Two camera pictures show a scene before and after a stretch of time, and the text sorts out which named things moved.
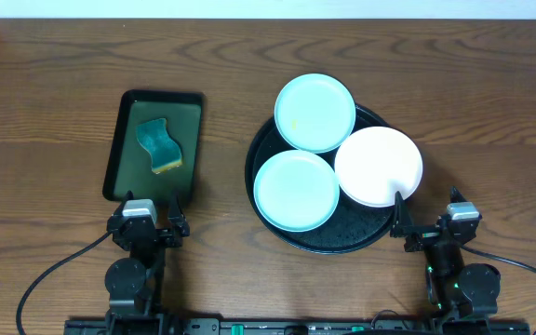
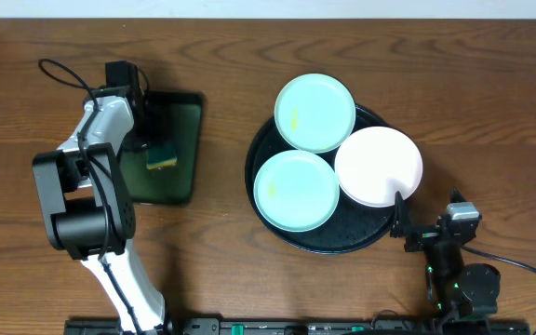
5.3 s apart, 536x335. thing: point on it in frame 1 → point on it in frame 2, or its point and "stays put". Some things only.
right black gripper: (428, 234) stays put
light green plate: (314, 113) stays put
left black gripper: (165, 234) → (142, 131)
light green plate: (297, 191) stays put
